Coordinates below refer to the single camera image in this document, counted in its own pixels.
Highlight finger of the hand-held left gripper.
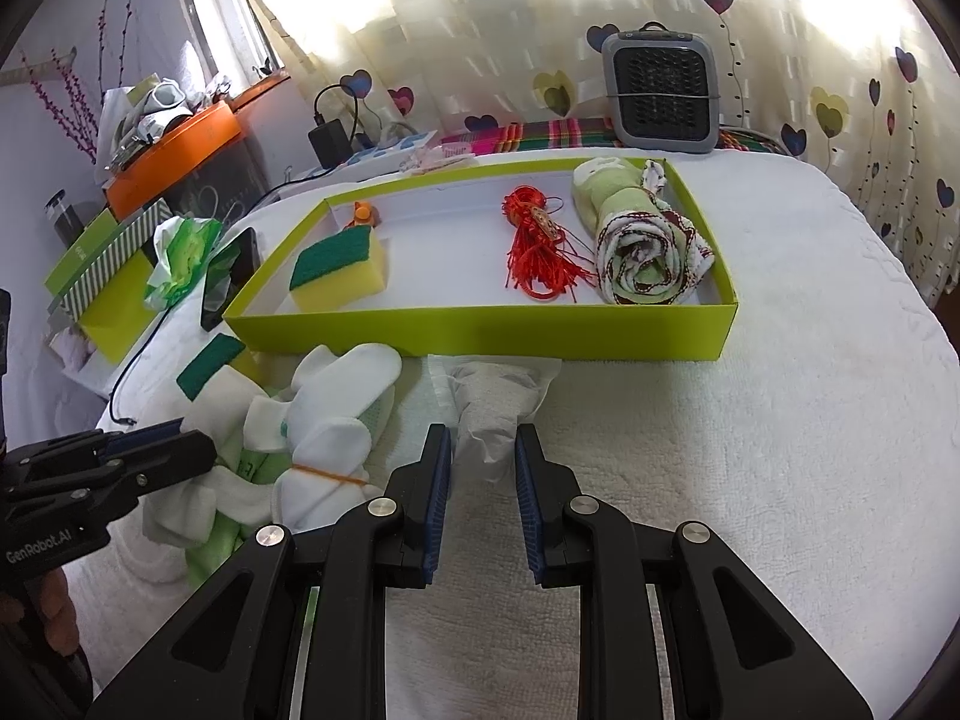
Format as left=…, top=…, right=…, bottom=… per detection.
left=7, top=431, right=218, bottom=533
left=4, top=420, right=185, bottom=477

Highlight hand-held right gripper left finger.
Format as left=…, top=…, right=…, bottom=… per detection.
left=86, top=424, right=455, bottom=720

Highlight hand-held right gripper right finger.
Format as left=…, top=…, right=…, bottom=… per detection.
left=514, top=424, right=875, bottom=720

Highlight light green cloth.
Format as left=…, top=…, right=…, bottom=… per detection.
left=184, top=382, right=301, bottom=593

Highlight yellow green sponge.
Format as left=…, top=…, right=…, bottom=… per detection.
left=289, top=229, right=389, bottom=312
left=176, top=334, right=260, bottom=402

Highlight white mint sock bundle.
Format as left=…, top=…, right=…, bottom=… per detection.
left=277, top=343, right=402, bottom=533

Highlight red tassel knot ornament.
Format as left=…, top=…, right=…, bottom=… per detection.
left=501, top=186, right=601, bottom=302

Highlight yellow-green cardboard box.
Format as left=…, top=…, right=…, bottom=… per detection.
left=223, top=156, right=740, bottom=362

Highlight green white towel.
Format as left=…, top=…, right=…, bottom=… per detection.
left=572, top=157, right=722, bottom=308

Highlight person's left hand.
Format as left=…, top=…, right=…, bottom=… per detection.
left=34, top=570, right=80, bottom=650

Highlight white pink cloth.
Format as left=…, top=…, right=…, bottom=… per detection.
left=52, top=330, right=98, bottom=376

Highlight green tissue packet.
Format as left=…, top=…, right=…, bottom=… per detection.
left=142, top=216, right=222, bottom=312

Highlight black phone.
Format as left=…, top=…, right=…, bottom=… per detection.
left=199, top=226, right=263, bottom=332

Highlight dark bottle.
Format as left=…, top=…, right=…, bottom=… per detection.
left=45, top=191, right=85, bottom=248

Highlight orange storage box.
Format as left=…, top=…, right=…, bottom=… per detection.
left=103, top=103, right=245, bottom=217

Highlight pile of white packets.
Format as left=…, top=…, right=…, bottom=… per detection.
left=101, top=75, right=233, bottom=170

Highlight pink branch decoration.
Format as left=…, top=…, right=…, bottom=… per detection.
left=19, top=0, right=143, bottom=166

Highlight black power adapter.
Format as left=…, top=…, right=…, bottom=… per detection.
left=309, top=118, right=353, bottom=166

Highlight white power strip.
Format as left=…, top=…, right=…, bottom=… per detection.
left=330, top=129, right=440, bottom=173

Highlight small grey heater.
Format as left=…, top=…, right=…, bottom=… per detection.
left=600, top=21, right=722, bottom=155

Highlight heart print curtain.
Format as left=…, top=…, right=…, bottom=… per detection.
left=217, top=0, right=960, bottom=308

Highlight black cable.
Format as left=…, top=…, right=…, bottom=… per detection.
left=107, top=307, right=177, bottom=425

